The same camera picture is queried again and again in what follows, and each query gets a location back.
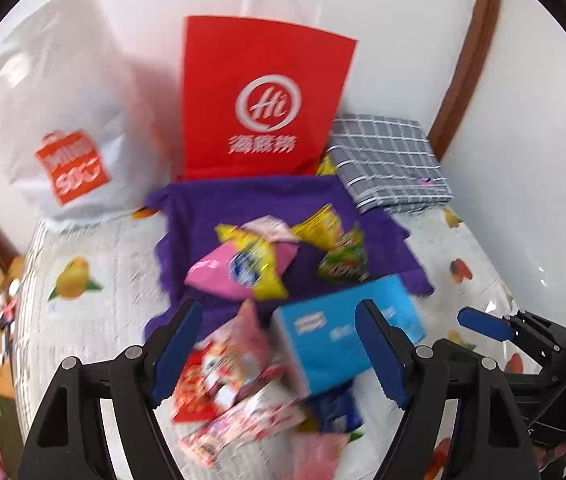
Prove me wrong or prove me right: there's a pink and yellow snack bag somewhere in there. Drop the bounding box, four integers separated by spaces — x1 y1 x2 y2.
184 222 304 302

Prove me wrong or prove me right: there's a fruit print tablecloth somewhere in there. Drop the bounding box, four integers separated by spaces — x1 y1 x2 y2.
13 205 534 480

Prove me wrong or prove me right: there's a blue tissue pack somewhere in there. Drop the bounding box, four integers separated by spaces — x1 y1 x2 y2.
270 274 426 397

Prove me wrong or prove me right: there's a yellow triangular snack packet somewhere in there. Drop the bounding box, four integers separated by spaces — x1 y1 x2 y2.
290 203 350 252

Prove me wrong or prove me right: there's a white pink snack packet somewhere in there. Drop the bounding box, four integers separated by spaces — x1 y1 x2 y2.
243 214 300 243

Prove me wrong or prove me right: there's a purple towel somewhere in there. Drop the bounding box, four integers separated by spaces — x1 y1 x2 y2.
143 175 436 341

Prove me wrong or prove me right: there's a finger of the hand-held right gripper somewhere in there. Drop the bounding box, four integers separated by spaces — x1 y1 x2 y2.
457 307 566 356

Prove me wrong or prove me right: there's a small red white snack packet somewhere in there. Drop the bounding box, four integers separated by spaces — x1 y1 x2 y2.
179 432 219 468

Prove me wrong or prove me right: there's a blue snack packet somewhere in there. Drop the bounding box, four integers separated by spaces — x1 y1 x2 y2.
305 380 366 433

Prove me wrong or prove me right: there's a grey checked folded cloth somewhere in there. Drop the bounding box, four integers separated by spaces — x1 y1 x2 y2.
325 114 455 215

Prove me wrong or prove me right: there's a pale pink snack packet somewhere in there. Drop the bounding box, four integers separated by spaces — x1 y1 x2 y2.
203 392 309 453

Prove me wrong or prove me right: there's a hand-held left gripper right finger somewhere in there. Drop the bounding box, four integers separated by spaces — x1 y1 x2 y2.
354 299 541 480

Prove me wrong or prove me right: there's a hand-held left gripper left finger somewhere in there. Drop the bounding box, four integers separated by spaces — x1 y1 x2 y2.
18 297 204 480

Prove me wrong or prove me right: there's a brown wooden door frame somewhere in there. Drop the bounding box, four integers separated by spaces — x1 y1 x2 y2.
428 0 506 161

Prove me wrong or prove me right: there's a white plastic shopping bag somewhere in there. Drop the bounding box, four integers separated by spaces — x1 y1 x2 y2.
0 0 164 221

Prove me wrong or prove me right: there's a red paper bag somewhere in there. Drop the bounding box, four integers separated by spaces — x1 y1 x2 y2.
178 0 359 181

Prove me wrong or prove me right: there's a pink triangular snack packet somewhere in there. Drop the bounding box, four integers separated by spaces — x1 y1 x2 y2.
208 300 274 396

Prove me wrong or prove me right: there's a cluster of small cosmetics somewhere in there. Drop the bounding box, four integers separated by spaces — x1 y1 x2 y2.
0 280 21 333

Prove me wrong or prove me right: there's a green triangular snack packet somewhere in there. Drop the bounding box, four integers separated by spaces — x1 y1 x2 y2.
315 221 370 283

